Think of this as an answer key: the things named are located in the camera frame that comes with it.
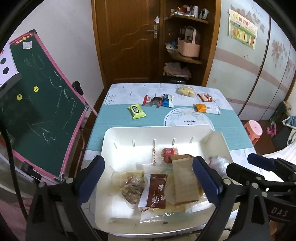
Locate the group of small bottles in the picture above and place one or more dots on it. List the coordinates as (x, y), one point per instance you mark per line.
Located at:
(189, 11)

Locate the clear packet of brown snacks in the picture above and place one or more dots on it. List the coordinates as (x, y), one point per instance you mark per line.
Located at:
(133, 188)

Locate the orange and white snack packet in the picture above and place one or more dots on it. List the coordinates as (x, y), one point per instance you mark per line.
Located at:
(205, 109)

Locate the wall poster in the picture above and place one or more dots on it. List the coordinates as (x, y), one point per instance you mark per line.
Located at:
(242, 29)

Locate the black clamp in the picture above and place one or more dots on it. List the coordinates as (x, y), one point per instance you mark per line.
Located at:
(77, 87)
(29, 168)

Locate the black bag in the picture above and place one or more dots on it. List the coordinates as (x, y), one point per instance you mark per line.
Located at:
(178, 80)

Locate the blue and white snack packet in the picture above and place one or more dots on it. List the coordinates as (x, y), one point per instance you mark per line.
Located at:
(167, 100)

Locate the clear packet of yellow puffs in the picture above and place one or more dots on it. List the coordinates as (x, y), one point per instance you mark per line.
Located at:
(186, 91)

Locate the pink basket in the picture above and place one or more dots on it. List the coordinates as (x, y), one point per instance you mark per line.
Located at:
(188, 48)

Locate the green chalkboard with pink frame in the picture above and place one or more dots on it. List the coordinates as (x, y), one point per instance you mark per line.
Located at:
(41, 104)

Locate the red and white snack packet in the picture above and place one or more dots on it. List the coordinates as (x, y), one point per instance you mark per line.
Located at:
(204, 97)

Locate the white plastic tray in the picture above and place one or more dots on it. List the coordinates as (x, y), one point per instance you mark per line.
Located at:
(129, 148)

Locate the green snack packet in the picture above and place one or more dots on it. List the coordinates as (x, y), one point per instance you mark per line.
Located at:
(137, 111)

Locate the brown wooden door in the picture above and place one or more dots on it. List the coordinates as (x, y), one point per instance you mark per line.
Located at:
(129, 41)

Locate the checkered white blanket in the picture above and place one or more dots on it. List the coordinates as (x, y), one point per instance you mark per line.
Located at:
(283, 150)

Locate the patterned blue white tablecloth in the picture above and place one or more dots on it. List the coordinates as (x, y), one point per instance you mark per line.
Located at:
(108, 118)

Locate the clear packet with red edge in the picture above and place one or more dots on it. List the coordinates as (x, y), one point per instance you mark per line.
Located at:
(153, 155)

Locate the round red snack packet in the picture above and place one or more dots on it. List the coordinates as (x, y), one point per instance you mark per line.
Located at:
(169, 154)

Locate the white board with black dots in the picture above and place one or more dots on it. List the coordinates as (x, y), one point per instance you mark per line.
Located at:
(5, 62)

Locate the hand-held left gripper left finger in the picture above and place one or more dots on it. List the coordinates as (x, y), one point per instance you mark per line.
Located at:
(91, 180)

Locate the small red brown snack packet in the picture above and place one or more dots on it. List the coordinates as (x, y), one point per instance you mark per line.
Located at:
(148, 100)

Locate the white door hook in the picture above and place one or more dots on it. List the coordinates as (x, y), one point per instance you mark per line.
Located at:
(157, 19)

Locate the green bag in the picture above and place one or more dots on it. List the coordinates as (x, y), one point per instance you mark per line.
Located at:
(279, 112)

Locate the long tan wafer packet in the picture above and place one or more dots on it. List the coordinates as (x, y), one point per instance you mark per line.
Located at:
(185, 183)

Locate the dark red snack packet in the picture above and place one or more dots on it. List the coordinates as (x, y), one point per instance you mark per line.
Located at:
(155, 191)

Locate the pink plastic stool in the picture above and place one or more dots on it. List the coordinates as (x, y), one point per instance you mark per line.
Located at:
(253, 129)

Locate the folded pink cloths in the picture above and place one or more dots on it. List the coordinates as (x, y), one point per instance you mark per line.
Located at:
(177, 69)

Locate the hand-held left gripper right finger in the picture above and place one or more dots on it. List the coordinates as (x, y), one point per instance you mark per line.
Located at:
(207, 180)

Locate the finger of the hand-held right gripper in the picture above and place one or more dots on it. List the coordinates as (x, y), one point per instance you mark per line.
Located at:
(245, 173)
(261, 161)

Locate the dark chocolate snack packet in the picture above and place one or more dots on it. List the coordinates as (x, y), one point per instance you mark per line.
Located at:
(156, 102)

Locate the light blue cloth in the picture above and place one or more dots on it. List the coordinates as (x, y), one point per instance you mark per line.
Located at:
(291, 121)

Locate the small shelf clutter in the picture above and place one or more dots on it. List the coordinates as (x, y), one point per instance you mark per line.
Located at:
(171, 47)

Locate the wooden corner shelf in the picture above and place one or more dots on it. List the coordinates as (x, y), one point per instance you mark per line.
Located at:
(192, 62)

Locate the floral sliding door wardrobe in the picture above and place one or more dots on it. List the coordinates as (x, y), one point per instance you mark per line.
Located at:
(249, 76)

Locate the pink toy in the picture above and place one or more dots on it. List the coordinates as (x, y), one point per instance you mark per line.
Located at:
(271, 129)

